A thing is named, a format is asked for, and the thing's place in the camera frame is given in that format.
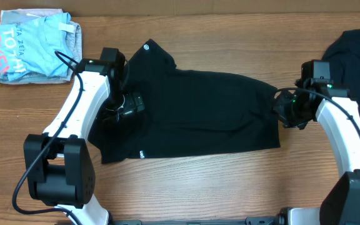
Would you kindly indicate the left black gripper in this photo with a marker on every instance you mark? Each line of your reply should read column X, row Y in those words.
column 133, row 106

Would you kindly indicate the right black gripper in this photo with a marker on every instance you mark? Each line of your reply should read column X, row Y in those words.
column 284, row 110

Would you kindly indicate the black t-shirt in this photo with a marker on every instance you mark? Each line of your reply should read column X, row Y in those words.
column 187, row 113

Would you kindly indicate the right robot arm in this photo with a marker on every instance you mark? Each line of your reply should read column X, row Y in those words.
column 338, row 115

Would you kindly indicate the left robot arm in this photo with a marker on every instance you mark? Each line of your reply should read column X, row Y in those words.
column 59, row 171

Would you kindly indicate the light blue printed t-shirt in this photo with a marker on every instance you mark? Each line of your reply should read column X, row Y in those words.
column 29, row 47

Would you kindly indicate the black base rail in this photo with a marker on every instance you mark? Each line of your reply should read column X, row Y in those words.
column 265, row 220

